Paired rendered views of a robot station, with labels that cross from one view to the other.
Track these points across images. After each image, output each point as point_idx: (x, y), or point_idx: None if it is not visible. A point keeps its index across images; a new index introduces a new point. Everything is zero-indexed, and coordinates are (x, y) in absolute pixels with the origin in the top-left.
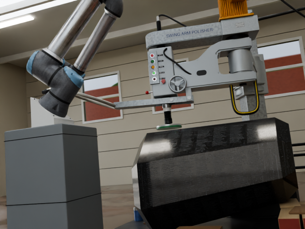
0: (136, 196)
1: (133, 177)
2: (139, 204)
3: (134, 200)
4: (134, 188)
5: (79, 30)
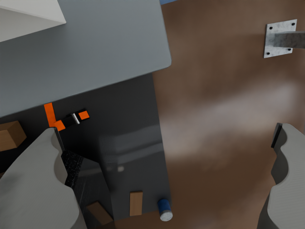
0: (70, 162)
1: (69, 186)
2: (63, 152)
3: (82, 161)
4: (74, 172)
5: None
